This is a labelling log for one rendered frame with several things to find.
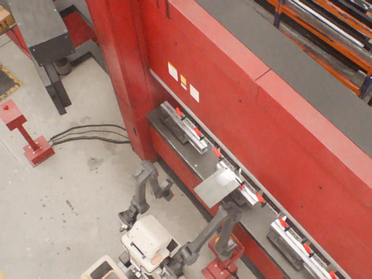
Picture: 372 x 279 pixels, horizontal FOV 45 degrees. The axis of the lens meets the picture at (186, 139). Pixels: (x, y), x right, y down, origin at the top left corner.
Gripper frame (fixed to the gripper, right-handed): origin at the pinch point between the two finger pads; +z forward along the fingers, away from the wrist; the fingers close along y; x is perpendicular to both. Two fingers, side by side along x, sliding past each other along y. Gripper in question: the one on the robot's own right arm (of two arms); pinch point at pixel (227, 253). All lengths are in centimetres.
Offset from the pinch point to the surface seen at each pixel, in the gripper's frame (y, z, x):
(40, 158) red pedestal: -79, 58, 193
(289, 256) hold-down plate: 30.5, -3.2, -28.8
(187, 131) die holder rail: 38, -7, 84
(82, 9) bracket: 38, -81, 169
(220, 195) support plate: 23.1, -14.3, 30.0
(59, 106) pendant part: -17, -60, 139
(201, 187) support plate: 17.6, -15.6, 42.7
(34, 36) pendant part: 4, -115, 147
